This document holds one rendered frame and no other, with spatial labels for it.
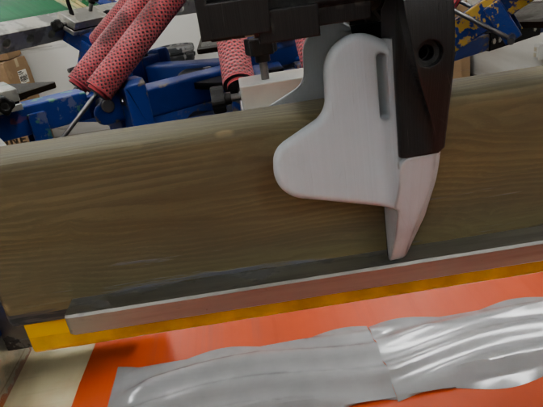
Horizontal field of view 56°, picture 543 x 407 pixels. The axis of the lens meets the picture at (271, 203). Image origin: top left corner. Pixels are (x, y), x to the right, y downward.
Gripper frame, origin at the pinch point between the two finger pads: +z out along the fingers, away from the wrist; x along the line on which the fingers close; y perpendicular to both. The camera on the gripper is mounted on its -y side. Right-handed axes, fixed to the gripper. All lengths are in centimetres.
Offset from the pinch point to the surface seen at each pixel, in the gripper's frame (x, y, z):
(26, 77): -403, 172, 41
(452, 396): -1.0, -3.3, 13.6
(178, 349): -9.4, 13.6, 13.6
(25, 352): -11.3, 25.3, 13.2
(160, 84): -82, 22, 7
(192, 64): -103, 16, 7
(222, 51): -61, 8, 0
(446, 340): -5.0, -4.6, 12.9
